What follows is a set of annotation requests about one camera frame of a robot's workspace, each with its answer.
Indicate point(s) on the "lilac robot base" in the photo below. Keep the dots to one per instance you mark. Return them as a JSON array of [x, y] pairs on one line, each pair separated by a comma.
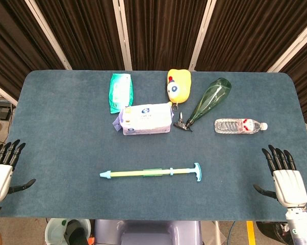
[[148, 232]]

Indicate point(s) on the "white plastic bucket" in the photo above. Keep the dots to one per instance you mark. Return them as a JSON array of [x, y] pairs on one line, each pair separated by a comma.
[[54, 229]]

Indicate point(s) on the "white partition frame post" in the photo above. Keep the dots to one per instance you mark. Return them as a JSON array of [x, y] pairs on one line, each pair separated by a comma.
[[47, 33], [203, 33], [3, 93], [123, 33], [293, 44]]

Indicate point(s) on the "green spray bottle black trigger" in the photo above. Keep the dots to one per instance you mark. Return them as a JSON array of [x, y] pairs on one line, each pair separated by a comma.
[[212, 95]]

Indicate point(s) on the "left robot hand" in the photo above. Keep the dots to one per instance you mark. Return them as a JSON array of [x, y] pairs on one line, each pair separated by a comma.
[[0, 178]]

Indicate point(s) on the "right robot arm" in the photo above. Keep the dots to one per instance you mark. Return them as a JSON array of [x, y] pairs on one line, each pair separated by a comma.
[[301, 227]]

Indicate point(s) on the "yellow plush toy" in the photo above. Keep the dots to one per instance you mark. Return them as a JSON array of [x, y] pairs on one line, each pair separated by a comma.
[[180, 86]]

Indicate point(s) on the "blue felt table cover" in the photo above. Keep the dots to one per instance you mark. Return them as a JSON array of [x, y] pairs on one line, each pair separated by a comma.
[[66, 143]]

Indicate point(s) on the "dark brown pleated curtain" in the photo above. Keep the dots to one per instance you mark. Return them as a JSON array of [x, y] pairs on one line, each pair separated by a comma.
[[10, 38], [87, 30], [250, 30], [306, 84], [163, 30]]

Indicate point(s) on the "white purple tissue pack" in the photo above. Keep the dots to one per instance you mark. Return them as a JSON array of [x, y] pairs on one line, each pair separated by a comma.
[[146, 120]]

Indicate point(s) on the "clear plastic water bottle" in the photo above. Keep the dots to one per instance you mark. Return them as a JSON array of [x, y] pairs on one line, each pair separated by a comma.
[[232, 125]]

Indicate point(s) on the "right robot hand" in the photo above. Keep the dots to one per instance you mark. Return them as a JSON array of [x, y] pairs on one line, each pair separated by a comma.
[[290, 186]]

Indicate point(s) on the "green wet wipes pack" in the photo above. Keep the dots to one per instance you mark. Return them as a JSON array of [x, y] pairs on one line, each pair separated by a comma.
[[120, 92]]

